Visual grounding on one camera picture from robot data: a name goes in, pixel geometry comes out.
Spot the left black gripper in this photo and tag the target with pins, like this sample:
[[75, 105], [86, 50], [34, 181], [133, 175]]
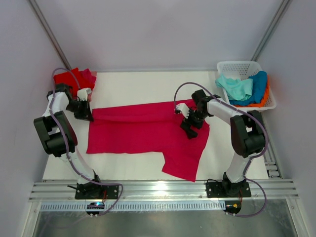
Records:
[[86, 114]]

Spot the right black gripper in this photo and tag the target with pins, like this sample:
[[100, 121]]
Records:
[[186, 124]]

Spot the magenta t shirt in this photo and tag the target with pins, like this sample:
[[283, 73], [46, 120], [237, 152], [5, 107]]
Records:
[[144, 128]]

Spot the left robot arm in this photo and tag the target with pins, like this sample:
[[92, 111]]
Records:
[[59, 139]]

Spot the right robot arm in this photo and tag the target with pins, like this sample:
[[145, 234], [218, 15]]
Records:
[[248, 138]]

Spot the red folded t shirt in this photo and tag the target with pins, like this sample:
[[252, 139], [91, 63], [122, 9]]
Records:
[[69, 80]]

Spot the mint green t shirt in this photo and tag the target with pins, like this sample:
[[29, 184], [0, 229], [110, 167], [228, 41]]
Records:
[[236, 89]]

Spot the orange t shirt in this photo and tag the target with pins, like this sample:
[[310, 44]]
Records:
[[255, 91]]

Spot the blue t shirt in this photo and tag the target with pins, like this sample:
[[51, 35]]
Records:
[[260, 93]]

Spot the left controller board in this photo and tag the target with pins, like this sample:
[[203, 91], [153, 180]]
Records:
[[95, 208]]

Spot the controller board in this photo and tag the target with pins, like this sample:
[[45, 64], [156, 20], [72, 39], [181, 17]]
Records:
[[95, 208], [232, 207]]

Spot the right controller board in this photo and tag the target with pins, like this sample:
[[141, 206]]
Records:
[[232, 207]]

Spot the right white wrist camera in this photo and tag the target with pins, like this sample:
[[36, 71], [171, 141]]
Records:
[[183, 109]]

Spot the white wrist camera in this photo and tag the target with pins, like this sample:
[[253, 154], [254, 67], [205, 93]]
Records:
[[183, 109], [84, 94]]

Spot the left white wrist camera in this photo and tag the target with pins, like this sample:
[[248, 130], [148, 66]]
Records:
[[84, 94]]

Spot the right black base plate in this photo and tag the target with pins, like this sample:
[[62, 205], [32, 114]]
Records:
[[226, 189]]

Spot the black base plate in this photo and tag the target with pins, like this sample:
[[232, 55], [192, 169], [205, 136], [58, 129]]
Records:
[[226, 189], [93, 191]]

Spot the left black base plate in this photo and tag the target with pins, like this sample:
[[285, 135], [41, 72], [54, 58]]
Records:
[[93, 191]]

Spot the slotted grey cable duct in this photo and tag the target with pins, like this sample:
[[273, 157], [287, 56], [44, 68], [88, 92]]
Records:
[[137, 206]]

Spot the aluminium mounting rail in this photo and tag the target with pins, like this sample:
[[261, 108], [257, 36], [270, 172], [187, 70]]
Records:
[[59, 190]]

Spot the left corner frame post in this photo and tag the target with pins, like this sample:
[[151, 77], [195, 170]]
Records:
[[49, 33]]

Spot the corner frame post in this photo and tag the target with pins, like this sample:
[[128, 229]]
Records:
[[49, 33], [268, 33]]

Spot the right corner frame post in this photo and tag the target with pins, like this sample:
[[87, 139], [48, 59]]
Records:
[[268, 33]]

